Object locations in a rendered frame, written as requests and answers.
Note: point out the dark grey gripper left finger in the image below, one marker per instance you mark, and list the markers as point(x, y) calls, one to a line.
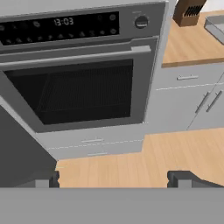
point(54, 179)

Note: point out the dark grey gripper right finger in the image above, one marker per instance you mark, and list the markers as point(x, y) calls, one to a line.
point(172, 179)

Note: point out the grey counter drawer front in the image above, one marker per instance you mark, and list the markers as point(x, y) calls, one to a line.
point(204, 74)

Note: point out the dark grey flat panel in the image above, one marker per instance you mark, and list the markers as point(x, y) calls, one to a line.
point(20, 151)

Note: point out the grey drawer front under oven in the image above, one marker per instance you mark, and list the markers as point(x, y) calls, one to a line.
point(125, 147)
point(122, 135)

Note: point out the grey cupboard door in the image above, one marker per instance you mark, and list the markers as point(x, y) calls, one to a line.
point(213, 119)
point(172, 108)

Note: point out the oven door with dark window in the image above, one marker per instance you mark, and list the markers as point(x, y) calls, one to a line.
point(140, 87)

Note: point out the grey steel sink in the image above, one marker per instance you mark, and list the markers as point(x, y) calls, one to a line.
point(214, 24)

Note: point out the round grey oven knob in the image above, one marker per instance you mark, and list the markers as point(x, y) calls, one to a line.
point(141, 22)

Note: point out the brown wooden knife block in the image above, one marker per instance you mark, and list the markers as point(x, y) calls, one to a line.
point(186, 14)

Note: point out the grey built-in oven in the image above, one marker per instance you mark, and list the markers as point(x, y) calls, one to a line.
point(145, 11)

